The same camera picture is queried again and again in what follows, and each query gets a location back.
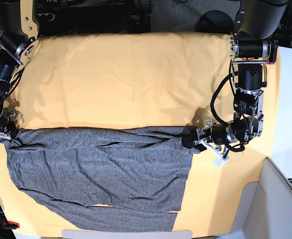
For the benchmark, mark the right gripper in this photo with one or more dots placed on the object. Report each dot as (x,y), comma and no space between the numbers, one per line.
(8,129)

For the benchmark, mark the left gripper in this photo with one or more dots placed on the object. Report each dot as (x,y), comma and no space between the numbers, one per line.
(214,137)

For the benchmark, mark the grey long-sleeve T-shirt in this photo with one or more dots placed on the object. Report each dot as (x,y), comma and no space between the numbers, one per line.
(109,180)

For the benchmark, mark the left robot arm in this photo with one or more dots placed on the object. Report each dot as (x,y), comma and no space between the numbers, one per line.
(252,49)

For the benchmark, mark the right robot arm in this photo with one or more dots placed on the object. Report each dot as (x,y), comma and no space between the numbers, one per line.
(18,40)

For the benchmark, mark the red clamp left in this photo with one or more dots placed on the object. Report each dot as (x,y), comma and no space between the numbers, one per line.
(8,225)

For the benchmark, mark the red clamp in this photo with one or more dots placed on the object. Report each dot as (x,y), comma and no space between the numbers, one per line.
(273,49)
(8,225)

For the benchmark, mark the yellow table cloth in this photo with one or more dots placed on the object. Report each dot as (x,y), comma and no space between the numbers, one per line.
(135,80)

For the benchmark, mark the black round base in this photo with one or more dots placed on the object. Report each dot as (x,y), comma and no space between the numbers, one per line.
(215,21)

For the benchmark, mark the red clamp right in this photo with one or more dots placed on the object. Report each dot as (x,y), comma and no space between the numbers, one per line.
(273,49)

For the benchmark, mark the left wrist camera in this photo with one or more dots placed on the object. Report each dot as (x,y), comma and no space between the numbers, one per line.
(220,162)

